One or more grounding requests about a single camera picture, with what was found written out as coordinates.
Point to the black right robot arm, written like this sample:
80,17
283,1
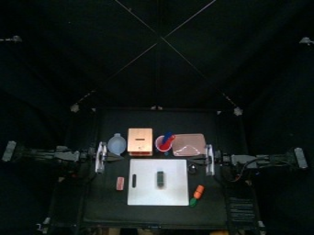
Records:
252,159

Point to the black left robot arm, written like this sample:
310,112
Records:
61,155

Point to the dark green sushi roll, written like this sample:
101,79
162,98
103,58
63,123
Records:
160,179

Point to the small black round object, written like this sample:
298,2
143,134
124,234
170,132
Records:
191,168

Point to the clear pink plastic container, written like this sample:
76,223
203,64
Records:
188,144

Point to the light wooden box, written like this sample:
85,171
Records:
139,141

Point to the small pink red toy piece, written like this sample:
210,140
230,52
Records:
120,183

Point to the blue plastic utensil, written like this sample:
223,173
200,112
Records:
167,137

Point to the orange toy carrot green top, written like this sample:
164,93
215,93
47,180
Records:
198,193

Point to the white cutting board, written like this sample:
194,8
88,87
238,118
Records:
158,182

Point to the white text label sticker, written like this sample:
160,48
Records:
240,209

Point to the grey frame bracket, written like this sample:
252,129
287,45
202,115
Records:
73,107
238,111
306,40
15,39
156,107

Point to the grey table corner bracket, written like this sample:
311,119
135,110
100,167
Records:
260,227
43,226

